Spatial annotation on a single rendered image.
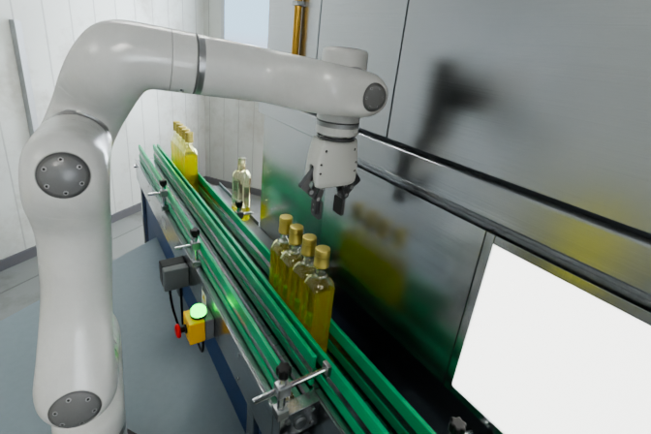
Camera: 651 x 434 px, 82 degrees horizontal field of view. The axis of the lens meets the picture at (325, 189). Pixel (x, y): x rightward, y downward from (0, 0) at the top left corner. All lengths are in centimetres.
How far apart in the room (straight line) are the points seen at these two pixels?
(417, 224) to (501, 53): 34
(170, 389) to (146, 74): 99
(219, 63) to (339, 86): 18
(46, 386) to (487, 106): 82
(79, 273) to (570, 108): 75
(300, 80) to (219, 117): 406
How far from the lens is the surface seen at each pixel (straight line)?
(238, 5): 441
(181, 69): 60
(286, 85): 62
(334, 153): 72
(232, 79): 61
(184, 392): 133
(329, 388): 89
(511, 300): 69
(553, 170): 64
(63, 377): 76
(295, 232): 91
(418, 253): 78
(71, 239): 66
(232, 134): 459
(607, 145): 61
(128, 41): 60
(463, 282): 73
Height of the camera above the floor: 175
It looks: 21 degrees down
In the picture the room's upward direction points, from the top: 6 degrees clockwise
